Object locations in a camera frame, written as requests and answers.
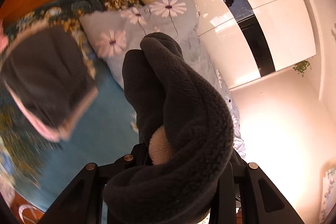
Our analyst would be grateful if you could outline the black and cream fleece jacket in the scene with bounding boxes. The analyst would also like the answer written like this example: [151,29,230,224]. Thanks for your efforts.
[103,36,242,223]

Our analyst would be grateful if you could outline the teal floral bed blanket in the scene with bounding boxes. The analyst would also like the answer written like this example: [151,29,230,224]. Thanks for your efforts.
[1,0,142,211]

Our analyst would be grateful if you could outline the grey folded pants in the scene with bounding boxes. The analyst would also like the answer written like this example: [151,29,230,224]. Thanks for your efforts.
[1,20,98,142]

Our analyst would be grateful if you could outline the light blue floral duvet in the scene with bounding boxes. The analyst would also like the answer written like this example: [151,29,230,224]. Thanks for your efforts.
[80,0,246,157]

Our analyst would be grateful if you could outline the white glossy wardrobe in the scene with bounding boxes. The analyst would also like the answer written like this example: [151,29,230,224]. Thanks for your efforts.
[194,0,316,88]

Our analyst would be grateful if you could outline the green wall plant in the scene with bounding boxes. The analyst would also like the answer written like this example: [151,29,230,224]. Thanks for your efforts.
[292,60,311,77]

